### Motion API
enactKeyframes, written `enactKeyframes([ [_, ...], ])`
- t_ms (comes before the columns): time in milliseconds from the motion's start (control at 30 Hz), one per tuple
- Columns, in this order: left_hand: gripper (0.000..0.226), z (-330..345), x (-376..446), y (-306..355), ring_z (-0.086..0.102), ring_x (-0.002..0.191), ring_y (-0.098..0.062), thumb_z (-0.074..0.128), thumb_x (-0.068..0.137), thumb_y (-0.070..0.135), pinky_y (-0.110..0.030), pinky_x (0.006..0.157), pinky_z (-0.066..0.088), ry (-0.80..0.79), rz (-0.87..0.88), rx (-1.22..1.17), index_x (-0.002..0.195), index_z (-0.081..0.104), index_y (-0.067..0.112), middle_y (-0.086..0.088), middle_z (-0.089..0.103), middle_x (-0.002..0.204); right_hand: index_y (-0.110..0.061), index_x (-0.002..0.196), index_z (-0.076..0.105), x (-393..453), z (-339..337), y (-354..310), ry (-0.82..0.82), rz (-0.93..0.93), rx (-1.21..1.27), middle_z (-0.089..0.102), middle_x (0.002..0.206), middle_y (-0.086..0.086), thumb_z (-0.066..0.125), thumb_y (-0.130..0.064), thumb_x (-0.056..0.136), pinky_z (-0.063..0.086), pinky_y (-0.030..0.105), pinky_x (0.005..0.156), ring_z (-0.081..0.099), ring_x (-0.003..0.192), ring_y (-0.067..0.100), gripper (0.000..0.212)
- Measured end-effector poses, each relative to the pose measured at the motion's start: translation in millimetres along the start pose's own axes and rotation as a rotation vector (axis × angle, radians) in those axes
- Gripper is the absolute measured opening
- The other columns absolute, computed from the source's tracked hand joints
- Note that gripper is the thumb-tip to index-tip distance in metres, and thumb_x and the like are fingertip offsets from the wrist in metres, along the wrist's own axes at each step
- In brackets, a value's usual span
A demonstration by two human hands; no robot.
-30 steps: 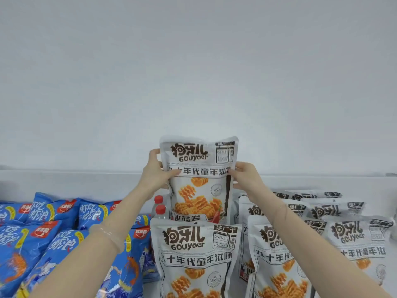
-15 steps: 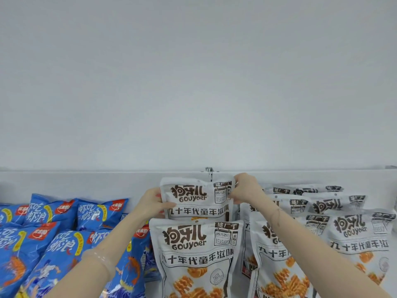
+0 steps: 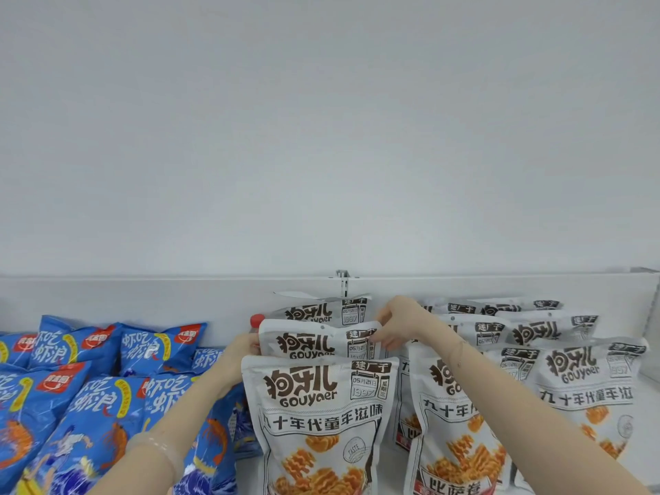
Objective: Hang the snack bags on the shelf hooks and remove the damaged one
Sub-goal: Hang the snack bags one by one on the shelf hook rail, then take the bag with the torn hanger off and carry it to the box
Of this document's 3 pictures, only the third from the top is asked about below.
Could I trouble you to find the person's left hand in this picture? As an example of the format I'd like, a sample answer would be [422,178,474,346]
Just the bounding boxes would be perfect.
[219,332,262,396]

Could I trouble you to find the person's right hand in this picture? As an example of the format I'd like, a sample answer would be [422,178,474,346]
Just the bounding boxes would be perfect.
[370,296,440,352]

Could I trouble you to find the white snack packet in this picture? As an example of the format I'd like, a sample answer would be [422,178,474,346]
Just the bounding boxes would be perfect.
[258,318,385,362]

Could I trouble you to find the rows of white packets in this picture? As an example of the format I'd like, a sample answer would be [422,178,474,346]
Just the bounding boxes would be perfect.
[241,290,650,495]

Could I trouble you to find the white shelf back panel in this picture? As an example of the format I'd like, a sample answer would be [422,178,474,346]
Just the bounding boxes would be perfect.
[0,272,660,342]

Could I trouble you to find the translucent pink bangle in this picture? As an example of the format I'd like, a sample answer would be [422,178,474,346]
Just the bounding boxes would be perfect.
[126,432,186,483]

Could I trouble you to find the pile of blue snack packets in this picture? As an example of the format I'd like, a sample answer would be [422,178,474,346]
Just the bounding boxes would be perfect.
[0,315,265,495]

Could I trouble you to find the metal shelf bracket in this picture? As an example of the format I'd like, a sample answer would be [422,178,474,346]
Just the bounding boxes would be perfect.
[330,270,361,314]

